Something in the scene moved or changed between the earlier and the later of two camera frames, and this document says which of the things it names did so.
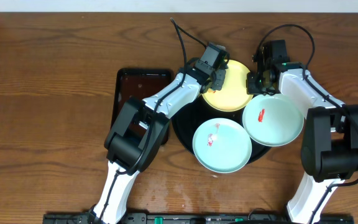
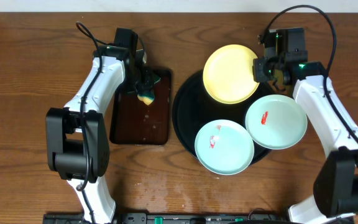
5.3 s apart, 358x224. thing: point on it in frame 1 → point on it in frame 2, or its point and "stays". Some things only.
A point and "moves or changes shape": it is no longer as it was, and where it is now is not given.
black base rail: x=196 y=218 stays
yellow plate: x=234 y=96 moves or changes shape
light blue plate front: x=222 y=145 stays
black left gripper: x=218 y=79 → x=146 y=82
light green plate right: x=273 y=120 stays
